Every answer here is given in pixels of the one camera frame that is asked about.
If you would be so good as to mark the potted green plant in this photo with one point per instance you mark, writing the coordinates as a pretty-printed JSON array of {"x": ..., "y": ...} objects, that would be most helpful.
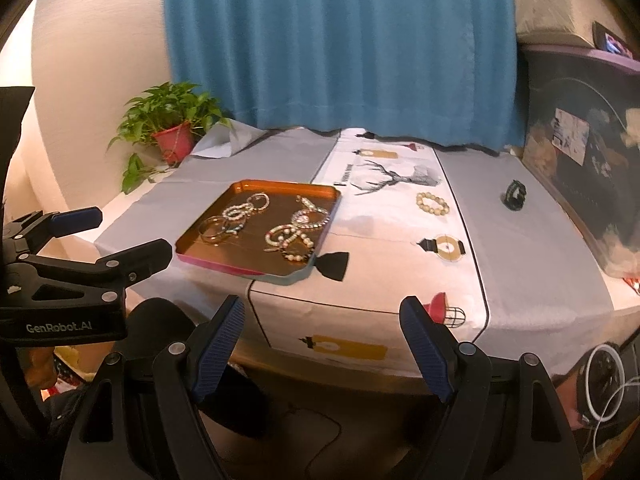
[{"x": 175, "y": 142}]

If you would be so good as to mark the plastic wrapped white bundle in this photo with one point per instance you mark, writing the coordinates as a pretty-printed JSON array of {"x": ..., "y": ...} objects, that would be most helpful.
[{"x": 550, "y": 5}]

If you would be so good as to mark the blue curtain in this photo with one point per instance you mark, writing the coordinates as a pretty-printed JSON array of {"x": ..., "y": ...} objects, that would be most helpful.
[{"x": 340, "y": 60}]

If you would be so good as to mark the deer print tablecloth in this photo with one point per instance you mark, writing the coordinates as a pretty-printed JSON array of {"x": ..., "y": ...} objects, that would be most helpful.
[{"x": 400, "y": 270}]

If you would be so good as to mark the small photo frame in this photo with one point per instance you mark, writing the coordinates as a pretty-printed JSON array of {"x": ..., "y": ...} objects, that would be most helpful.
[{"x": 612, "y": 42}]

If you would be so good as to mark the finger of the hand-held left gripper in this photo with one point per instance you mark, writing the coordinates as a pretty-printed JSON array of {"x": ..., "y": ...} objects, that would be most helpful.
[
  {"x": 140, "y": 257},
  {"x": 75, "y": 220}
]

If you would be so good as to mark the white paper label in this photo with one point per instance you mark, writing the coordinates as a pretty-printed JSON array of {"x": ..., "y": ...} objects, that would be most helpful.
[{"x": 572, "y": 135}]

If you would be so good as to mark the silver bangle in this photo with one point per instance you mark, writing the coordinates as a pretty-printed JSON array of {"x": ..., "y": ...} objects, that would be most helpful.
[{"x": 202, "y": 229}]

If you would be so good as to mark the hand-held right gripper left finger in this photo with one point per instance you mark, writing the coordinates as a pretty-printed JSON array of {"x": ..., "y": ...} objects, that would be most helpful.
[{"x": 222, "y": 350}]

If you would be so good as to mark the small black green clip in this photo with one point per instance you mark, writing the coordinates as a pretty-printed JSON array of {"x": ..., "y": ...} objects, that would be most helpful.
[{"x": 515, "y": 195}]

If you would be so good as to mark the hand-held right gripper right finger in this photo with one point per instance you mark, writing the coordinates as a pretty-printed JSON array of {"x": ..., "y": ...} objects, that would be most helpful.
[{"x": 425, "y": 350}]

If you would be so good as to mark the dark plastic storage box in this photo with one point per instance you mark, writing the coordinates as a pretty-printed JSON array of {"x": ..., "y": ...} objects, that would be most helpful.
[{"x": 565, "y": 210}]

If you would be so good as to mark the orange metal tray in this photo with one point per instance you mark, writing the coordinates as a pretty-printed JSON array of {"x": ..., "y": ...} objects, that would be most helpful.
[{"x": 240, "y": 252}]

